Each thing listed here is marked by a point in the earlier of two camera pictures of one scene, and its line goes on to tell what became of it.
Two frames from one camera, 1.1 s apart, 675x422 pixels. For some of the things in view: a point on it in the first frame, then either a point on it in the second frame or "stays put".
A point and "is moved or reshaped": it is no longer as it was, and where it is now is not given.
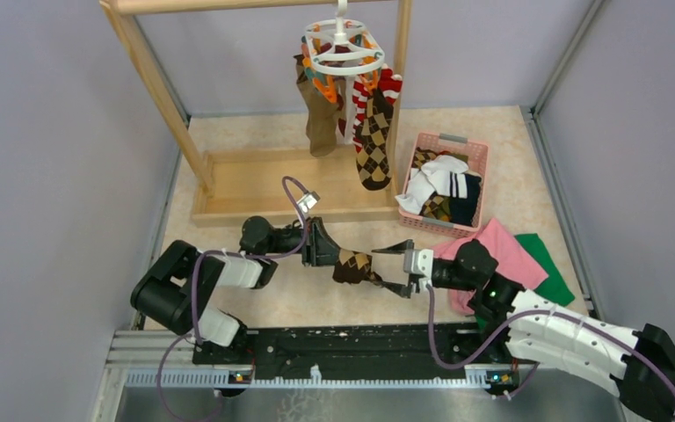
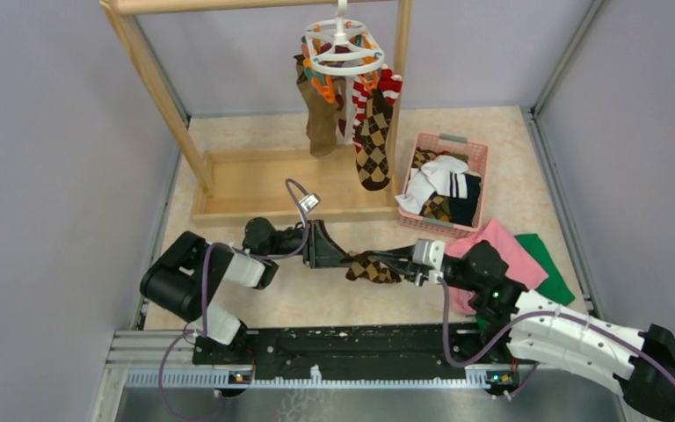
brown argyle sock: [373, 158] stays put
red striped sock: [359, 95] stays put
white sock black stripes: [446, 175] stays put
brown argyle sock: [352, 268] is moved or reshaped
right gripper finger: [400, 289] to [402, 273]
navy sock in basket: [461, 210] stays put
